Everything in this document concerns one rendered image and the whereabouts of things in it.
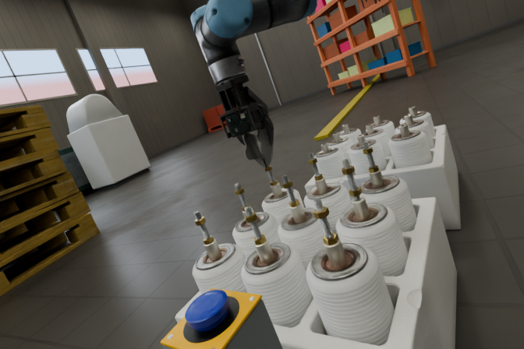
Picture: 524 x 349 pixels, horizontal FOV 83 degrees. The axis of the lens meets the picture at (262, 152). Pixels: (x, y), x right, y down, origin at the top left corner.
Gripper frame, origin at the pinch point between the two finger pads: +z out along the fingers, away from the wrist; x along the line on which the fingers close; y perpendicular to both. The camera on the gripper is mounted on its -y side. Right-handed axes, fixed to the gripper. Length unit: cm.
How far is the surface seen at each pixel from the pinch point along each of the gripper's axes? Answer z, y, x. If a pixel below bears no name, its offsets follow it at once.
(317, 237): 11.3, 18.2, 11.9
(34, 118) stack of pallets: -55, -74, -179
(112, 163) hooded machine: -3, -280, -369
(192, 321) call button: 1.6, 46.5, 8.5
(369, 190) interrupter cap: 8.9, 8.4, 21.3
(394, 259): 15.2, 21.3, 23.1
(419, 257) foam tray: 16.3, 19.8, 26.5
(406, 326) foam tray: 16.4, 32.5, 23.3
